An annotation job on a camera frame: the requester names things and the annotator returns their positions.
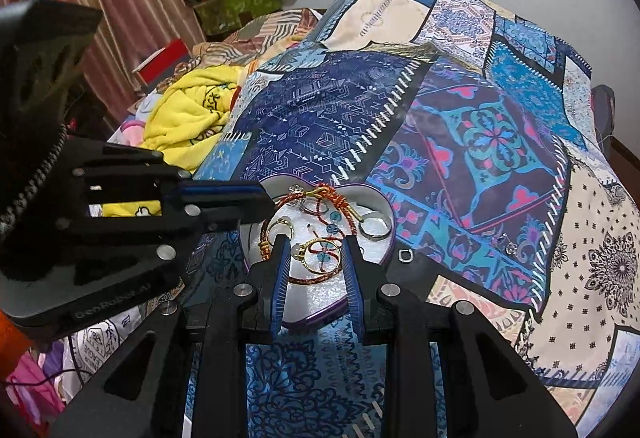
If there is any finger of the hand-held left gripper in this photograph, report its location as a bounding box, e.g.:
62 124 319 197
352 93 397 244
70 138 274 200
72 188 276 280

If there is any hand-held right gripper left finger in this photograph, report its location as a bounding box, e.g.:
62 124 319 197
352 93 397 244
47 235 294 438

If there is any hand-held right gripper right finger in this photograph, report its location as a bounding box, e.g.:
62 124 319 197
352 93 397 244
340 235 579 438

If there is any purple heart-shaped tin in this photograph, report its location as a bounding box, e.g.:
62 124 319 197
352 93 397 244
239 174 397 331

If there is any gold hoop earring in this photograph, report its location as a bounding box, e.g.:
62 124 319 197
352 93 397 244
304 239 347 270

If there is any red braided bracelet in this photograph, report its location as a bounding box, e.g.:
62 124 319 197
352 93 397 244
259 184 369 287

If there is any yellow blanket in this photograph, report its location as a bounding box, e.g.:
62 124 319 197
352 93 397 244
141 65 242 170

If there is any pink cloth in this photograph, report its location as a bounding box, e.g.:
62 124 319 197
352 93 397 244
121 117 152 145

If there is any red box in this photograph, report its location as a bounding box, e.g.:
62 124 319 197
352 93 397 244
132 39 192 90

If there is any white printed sheet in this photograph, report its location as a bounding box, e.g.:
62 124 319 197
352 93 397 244
69 307 162 361

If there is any silver earring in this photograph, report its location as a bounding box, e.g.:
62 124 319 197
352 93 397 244
492 234 519 256

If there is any orange striped quilt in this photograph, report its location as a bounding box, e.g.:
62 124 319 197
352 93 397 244
192 8 322 70

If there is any green box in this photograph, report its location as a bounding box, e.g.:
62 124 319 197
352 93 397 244
192 0 282 38

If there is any blue patchwork blanket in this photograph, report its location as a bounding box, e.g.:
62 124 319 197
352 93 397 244
184 0 640 438

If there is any pink bag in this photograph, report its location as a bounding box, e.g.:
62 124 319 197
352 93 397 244
0 352 67 438

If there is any grey bag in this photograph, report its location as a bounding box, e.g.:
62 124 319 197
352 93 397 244
592 85 617 145

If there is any gold ring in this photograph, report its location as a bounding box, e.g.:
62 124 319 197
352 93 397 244
267 216 296 245

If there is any wide silver ring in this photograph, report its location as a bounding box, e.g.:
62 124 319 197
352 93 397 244
358 212 392 239

